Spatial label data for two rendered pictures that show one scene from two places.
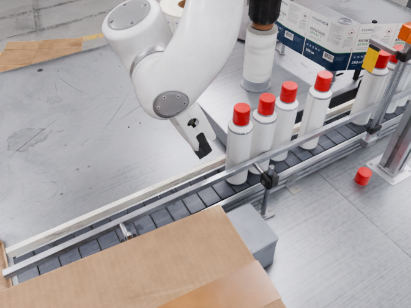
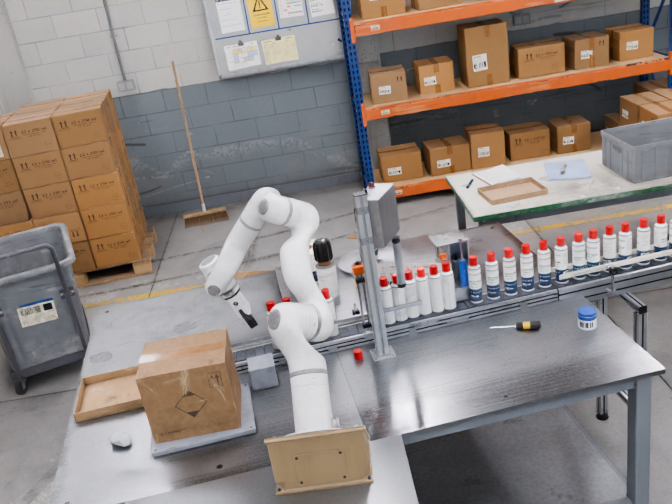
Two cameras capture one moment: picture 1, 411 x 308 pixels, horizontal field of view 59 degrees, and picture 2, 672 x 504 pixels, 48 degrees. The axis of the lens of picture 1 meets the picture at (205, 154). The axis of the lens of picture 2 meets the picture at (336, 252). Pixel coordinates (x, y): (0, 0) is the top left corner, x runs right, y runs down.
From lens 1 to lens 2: 237 cm
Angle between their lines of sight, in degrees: 29
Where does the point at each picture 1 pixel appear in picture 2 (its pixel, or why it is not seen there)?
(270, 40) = (326, 271)
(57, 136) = (201, 327)
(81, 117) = (219, 317)
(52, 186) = not seen: hidden behind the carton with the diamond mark
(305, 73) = not seen: hidden behind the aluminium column
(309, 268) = not seen: hidden behind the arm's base
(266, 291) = (222, 346)
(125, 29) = (204, 265)
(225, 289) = (211, 345)
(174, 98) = (213, 287)
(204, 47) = (221, 271)
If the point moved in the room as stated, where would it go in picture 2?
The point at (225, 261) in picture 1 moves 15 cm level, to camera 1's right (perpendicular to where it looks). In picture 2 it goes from (216, 340) to (254, 342)
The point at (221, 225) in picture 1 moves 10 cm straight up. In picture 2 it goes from (222, 332) to (216, 308)
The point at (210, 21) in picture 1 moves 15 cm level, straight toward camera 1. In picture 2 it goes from (224, 263) to (203, 282)
